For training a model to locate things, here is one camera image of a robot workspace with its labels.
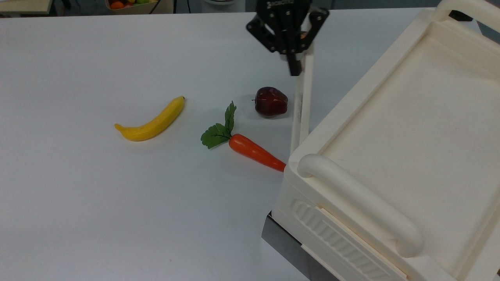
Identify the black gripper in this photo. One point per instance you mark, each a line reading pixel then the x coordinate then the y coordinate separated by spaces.
pixel 288 23

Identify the yellow toy banana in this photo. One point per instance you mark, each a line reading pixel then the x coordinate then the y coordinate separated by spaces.
pixel 154 123

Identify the orange toy carrot with leaves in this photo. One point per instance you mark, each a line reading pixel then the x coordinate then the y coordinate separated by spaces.
pixel 254 151

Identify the box of toy fruit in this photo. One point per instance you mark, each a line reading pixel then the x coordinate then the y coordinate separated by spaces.
pixel 134 4

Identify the cream plastic storage cabinet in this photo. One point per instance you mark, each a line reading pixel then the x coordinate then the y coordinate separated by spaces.
pixel 410 156

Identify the white round container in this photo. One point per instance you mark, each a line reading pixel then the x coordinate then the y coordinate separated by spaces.
pixel 222 4

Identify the dark red toy apple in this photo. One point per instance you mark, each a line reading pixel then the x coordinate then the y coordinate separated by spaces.
pixel 271 101

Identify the light wooden side table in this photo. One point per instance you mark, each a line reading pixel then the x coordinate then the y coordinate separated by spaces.
pixel 23 6

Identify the cream plastic cabinet door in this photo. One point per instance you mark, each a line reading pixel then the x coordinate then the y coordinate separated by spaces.
pixel 304 101

